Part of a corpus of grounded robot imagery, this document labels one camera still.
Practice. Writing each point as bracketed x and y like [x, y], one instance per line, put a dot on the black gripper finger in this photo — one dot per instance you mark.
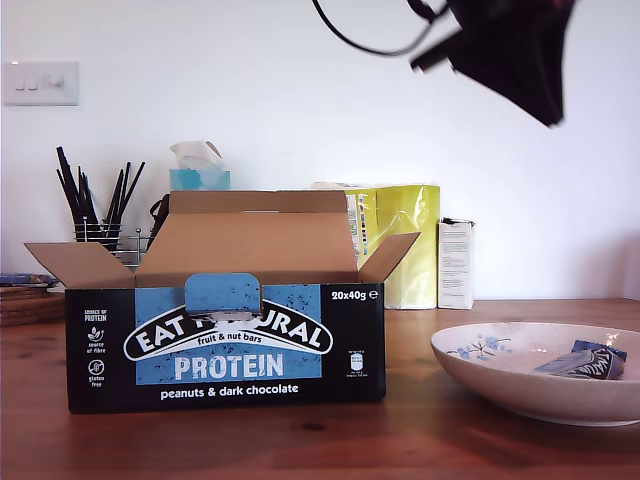
[552, 50]
[500, 65]

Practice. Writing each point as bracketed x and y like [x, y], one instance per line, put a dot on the Eat Natural protein snack bar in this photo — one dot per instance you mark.
[590, 362]

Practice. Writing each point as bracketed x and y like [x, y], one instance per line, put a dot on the Eat Natural protein carton box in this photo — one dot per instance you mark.
[225, 360]

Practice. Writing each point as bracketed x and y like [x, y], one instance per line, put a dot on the small white printed carton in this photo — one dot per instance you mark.
[456, 265]

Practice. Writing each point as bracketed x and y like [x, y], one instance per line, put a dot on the pale plate with blue flowers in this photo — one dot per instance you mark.
[500, 380]

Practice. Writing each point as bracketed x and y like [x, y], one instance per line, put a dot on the teal tissue box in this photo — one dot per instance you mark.
[200, 180]

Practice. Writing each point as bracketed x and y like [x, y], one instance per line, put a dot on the yellow plastic wrapped package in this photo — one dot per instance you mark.
[405, 240]

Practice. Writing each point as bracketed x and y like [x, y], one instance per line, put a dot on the white light switch plate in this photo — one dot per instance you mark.
[62, 92]

